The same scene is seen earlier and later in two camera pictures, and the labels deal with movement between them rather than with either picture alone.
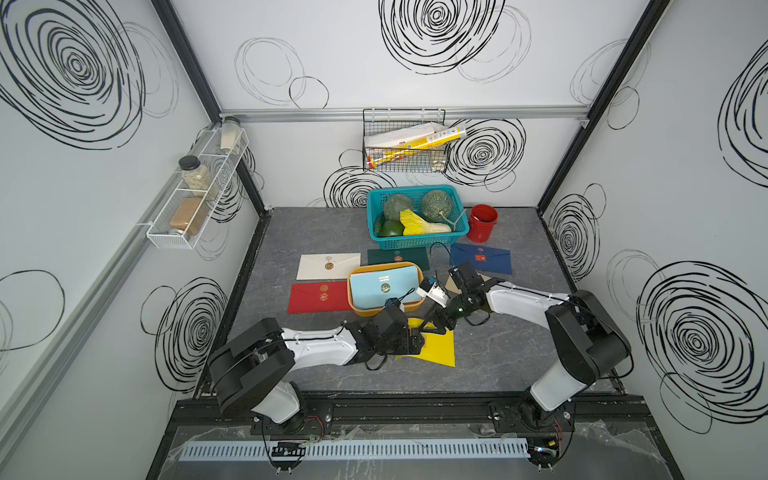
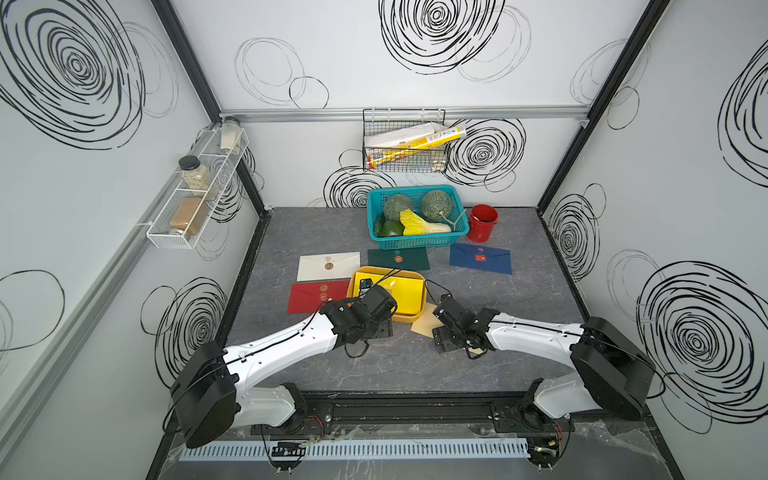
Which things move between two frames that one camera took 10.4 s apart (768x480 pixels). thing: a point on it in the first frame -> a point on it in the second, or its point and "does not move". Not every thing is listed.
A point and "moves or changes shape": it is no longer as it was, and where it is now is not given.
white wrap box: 400,136 does not move
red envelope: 317,297 does not move
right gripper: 434,316 -> 440,340
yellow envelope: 437,347 -> 405,293
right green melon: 436,206 does not move
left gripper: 404,347 -> 386,325
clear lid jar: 230,135 does not move
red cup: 482,219 does not move
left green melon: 396,203 does not move
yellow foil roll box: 436,138 does not move
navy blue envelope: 486,259 does not move
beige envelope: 452,285 moves or changes shape
